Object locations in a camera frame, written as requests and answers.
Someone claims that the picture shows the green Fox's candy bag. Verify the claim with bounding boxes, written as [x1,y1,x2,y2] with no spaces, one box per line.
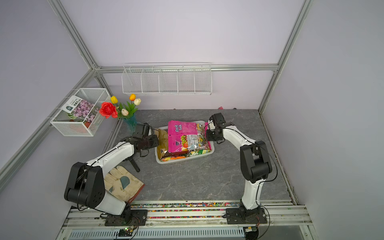
[181,150,213,158]

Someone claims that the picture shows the large gold red candy bag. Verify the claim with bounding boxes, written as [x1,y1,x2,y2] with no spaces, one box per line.
[155,128,211,161]

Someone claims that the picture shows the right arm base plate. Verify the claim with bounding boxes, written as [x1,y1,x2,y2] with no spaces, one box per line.
[223,207,268,225]

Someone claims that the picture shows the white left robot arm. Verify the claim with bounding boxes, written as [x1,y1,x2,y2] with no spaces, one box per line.
[64,123,159,216]

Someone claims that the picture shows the white wire wall shelf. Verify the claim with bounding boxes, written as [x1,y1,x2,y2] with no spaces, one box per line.
[122,62,213,95]

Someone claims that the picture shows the pink fruit candy bag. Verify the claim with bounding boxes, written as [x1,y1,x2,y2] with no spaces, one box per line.
[168,121,212,154]

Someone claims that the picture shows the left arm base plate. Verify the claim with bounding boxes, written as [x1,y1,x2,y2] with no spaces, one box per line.
[104,209,148,227]

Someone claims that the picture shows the purple flower seed packet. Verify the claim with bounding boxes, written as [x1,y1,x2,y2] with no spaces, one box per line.
[61,96,99,123]

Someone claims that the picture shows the white plastic perforated basket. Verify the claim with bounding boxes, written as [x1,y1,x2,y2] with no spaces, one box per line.
[155,121,215,164]

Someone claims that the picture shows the tulips in teal vase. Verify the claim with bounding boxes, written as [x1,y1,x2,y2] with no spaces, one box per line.
[111,94,142,132]

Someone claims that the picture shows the white wire side basket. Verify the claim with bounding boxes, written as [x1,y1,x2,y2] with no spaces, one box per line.
[50,88,111,137]

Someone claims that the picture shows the green circuit board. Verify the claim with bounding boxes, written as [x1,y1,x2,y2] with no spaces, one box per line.
[118,229,134,237]

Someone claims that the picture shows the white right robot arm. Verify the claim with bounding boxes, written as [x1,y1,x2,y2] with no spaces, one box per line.
[205,113,273,211]

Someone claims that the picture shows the red artificial rose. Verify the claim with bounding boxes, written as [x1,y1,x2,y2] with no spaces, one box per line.
[99,102,118,119]

